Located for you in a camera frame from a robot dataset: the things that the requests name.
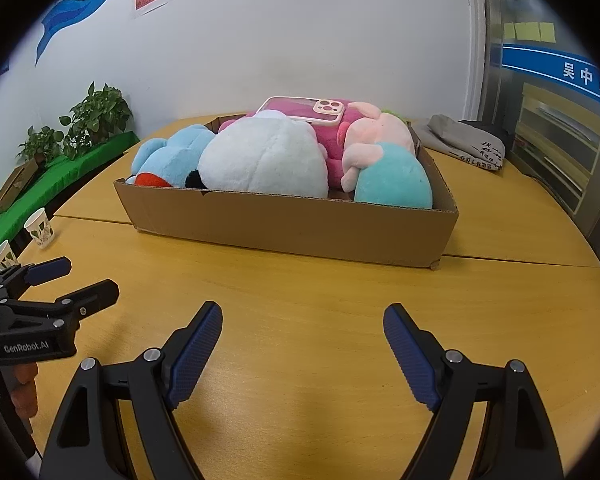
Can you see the pink pig plush, teal dress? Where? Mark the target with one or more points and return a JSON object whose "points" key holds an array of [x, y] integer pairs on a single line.
{"points": [[395, 180]]}

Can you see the small brown carton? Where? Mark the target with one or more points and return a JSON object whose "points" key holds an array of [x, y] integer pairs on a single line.
{"points": [[14, 187]]}

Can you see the pink plush toy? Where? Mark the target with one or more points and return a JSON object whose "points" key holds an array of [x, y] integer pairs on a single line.
{"points": [[330, 137]]}

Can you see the phone with pink case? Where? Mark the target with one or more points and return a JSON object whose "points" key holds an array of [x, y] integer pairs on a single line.
{"points": [[290, 108]]}

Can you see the yellow sticky note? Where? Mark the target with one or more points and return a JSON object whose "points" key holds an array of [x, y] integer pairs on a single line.
{"points": [[527, 30], [547, 32], [509, 30]]}

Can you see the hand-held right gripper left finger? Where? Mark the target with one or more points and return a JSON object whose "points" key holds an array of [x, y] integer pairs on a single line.
{"points": [[195, 355]]}

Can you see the white panda plush toy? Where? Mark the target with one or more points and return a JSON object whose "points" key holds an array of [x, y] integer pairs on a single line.
{"points": [[260, 160]]}

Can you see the light blue plush toy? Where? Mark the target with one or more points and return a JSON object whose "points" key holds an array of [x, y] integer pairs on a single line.
{"points": [[175, 152]]}

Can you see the glass door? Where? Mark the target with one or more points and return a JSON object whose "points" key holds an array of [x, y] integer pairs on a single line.
{"points": [[545, 150]]}

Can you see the blue wall decal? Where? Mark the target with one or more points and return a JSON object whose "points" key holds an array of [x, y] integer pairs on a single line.
{"points": [[80, 7]]}

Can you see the small potted green plant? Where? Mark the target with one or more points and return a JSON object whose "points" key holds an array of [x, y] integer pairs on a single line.
{"points": [[40, 145]]}

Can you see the cardboard box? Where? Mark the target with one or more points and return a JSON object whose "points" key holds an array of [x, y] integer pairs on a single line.
{"points": [[280, 230]]}

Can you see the large potted green plant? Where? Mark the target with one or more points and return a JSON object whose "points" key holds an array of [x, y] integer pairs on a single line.
{"points": [[97, 115]]}

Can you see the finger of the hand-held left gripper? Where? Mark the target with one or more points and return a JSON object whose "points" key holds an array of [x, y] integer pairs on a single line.
{"points": [[50, 268], [90, 296]]}

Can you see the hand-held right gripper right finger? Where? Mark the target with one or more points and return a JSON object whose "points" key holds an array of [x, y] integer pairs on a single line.
{"points": [[410, 355]]}

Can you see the paper cup with leaf print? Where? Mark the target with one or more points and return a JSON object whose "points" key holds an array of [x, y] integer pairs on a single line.
{"points": [[41, 230], [4, 257]]}

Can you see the blue door banner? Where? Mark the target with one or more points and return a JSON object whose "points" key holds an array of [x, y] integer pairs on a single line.
{"points": [[555, 67]]}

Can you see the wooden desk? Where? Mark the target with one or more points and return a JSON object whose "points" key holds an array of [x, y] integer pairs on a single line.
{"points": [[300, 310]]}

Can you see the grey folded garment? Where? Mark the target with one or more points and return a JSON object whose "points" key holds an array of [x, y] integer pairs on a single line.
{"points": [[460, 142]]}

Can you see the green cloth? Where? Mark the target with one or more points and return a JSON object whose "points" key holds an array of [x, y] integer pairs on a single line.
{"points": [[75, 170]]}

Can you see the person's left hand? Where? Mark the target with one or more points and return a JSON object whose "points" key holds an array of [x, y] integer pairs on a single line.
{"points": [[25, 385]]}

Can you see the green plush toy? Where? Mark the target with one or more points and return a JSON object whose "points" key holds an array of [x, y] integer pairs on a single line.
{"points": [[394, 114]]}

